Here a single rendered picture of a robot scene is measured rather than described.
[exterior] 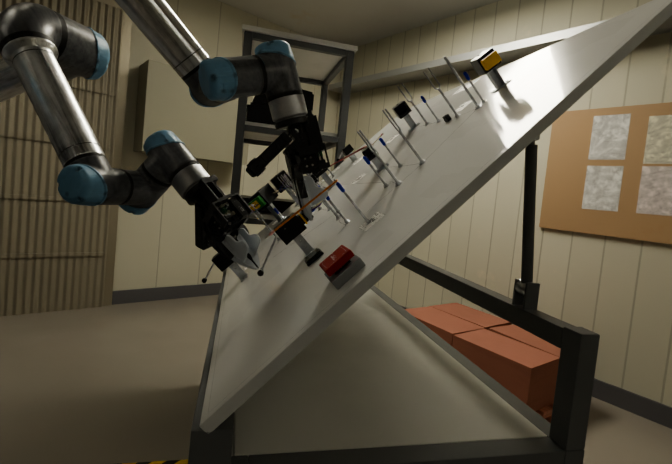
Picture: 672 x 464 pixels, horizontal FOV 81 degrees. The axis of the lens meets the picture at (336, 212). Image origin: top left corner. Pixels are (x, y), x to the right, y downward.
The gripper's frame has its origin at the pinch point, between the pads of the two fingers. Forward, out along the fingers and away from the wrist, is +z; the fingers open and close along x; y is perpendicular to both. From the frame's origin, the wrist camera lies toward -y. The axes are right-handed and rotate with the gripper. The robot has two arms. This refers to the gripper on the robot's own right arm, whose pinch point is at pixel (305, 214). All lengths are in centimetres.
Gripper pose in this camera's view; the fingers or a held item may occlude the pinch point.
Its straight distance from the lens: 84.6
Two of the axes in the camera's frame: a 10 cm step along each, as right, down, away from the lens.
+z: 2.4, 9.6, 1.4
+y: 9.5, -2.6, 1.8
